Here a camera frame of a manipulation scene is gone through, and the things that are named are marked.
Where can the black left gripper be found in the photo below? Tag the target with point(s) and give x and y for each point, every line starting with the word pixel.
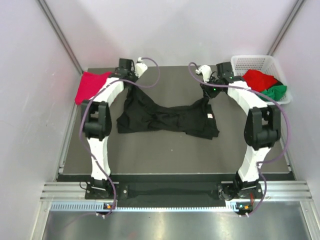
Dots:
pixel 133 72

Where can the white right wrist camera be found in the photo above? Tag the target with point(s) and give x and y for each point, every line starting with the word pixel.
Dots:
pixel 205 71

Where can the red t shirt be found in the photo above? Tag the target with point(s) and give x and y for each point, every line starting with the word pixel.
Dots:
pixel 259 81

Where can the black t shirt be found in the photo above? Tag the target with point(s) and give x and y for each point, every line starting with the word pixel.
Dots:
pixel 142 114

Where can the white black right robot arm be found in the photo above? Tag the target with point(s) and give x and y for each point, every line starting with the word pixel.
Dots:
pixel 261 131

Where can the black shirt in basket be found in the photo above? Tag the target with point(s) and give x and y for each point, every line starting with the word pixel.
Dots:
pixel 277 83

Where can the folded pink t shirt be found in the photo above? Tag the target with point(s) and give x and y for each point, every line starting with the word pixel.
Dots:
pixel 90 85

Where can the white plastic basket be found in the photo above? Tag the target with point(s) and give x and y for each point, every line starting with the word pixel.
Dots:
pixel 265 64

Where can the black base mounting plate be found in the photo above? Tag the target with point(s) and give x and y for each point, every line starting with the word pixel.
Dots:
pixel 206 190

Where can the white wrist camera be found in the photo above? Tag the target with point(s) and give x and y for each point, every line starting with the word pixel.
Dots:
pixel 205 71
pixel 140 67

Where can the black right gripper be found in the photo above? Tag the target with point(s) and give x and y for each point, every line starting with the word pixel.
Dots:
pixel 207 92

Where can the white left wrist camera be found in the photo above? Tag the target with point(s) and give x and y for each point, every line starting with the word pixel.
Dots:
pixel 140 67

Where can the green t shirt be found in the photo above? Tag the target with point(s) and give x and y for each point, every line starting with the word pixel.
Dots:
pixel 276 92

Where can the aluminium rail frame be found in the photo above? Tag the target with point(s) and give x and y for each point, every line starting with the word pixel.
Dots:
pixel 276 191

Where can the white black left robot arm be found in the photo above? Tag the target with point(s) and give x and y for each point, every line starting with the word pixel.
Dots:
pixel 96 126

